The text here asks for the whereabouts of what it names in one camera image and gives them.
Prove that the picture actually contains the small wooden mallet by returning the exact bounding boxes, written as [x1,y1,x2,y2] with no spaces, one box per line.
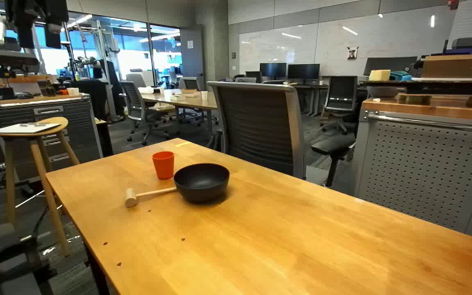
[122,186,178,210]

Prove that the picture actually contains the long light wooden table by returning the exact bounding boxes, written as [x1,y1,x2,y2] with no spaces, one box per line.
[139,89,219,112]

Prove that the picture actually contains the grey filing cabinet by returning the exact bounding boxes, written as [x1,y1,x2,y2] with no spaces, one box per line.
[0,94,104,182]

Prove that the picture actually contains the wide dark monitor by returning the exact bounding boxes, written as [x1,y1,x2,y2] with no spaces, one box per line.
[362,56,419,77]

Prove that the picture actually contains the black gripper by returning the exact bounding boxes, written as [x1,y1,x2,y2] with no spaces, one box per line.
[4,0,70,50]

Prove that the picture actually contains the grey perforated metal panel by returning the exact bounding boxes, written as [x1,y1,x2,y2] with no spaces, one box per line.
[353,109,472,240]

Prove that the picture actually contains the black computer monitor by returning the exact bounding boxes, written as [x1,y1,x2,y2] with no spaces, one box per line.
[258,61,288,84]
[286,63,321,84]

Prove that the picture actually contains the black swivel chair seat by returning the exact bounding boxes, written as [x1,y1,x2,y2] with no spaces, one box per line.
[309,131,357,189]

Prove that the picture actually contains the orange plastic cup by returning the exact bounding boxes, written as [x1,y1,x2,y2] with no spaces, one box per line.
[150,151,175,182]

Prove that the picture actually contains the round wooden stool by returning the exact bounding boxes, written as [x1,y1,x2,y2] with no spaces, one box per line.
[0,115,81,258]

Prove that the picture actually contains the small yellowish block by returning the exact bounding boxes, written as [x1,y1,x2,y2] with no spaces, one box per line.
[367,68,391,84]

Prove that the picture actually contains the grey mesh back office chair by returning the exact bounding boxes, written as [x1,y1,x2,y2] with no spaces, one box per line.
[206,81,308,181]

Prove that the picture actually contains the long wooden board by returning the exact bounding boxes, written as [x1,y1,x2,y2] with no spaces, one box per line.
[362,97,472,123]

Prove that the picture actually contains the grey door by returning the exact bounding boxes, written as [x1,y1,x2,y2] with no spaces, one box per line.
[178,27,206,79]

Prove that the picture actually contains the large wooden box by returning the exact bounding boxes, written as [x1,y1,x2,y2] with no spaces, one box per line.
[421,53,472,79]

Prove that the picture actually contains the grey background office chair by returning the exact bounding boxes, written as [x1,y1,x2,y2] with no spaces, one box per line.
[117,81,176,145]

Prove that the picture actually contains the black mesh back office chair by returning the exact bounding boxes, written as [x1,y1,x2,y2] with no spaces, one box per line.
[319,74,358,135]

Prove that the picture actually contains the white flat board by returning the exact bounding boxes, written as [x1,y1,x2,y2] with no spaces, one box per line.
[0,120,62,138]

